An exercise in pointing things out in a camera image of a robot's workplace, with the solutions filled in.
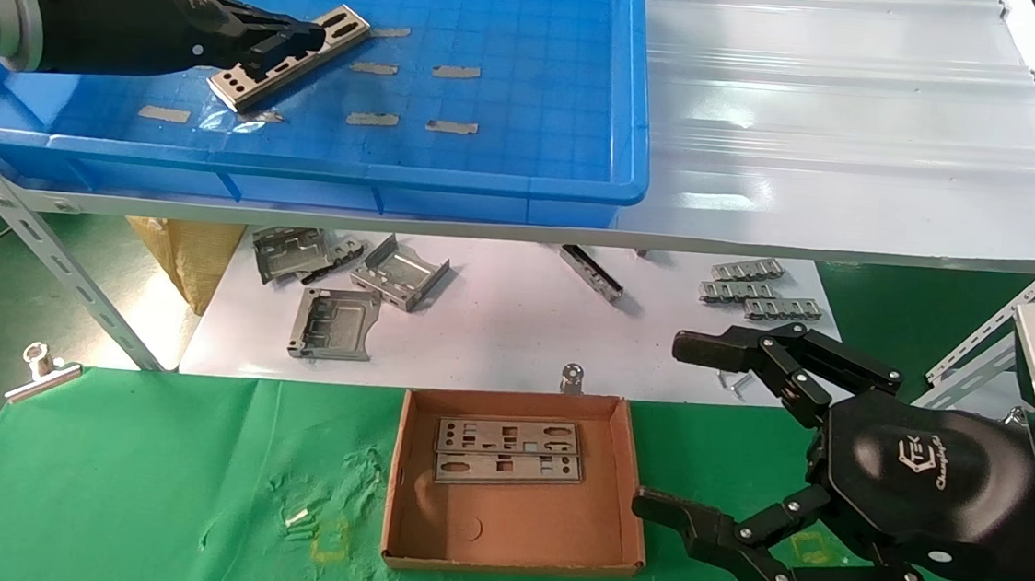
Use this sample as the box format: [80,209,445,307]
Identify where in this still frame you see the white sheet under shelf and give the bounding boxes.
[179,214,849,425]

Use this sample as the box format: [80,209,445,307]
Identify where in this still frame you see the open gray metal bracket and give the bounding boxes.
[347,230,454,317]

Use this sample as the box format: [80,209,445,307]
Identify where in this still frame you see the flat stamped gray metal plate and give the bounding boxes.
[287,285,383,366]

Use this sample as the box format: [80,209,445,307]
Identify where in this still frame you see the green table cloth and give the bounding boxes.
[0,352,1035,581]

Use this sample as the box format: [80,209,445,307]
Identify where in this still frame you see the long narrow metal bar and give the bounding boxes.
[555,243,627,305]

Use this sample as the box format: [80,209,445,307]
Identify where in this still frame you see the slotted steel shelf brace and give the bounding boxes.
[924,264,1035,392]
[911,341,1027,419]
[0,116,181,372]

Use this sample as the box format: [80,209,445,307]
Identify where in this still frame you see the white corrugated shelf panel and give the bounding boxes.
[16,0,1035,292]

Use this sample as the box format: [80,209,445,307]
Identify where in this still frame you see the brown cardboard box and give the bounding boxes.
[379,378,659,581]

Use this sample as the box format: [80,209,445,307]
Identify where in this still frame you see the bent gray metal bracket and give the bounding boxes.
[249,224,343,292]

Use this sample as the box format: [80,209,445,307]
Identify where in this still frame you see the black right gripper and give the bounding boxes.
[625,311,1035,581]

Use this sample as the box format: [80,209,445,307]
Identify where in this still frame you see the silver metal IO shield plate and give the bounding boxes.
[205,0,374,124]
[433,445,585,496]
[436,412,582,463]

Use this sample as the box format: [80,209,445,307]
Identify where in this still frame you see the yellow woven bag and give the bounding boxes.
[119,215,249,318]

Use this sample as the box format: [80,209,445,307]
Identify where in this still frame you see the large silver bulldog clip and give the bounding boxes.
[3,339,86,411]

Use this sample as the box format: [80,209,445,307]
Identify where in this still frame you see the small gray metal part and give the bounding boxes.
[326,234,370,266]

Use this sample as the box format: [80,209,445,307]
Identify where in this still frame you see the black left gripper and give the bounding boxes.
[22,0,331,97]

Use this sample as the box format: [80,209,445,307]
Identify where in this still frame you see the silver connector strip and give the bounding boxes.
[698,278,777,309]
[742,294,826,327]
[711,254,785,286]

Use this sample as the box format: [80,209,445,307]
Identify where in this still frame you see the small clear plastic clip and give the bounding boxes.
[715,369,757,401]

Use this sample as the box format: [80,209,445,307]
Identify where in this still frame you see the blue plastic tray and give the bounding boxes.
[0,0,663,237]

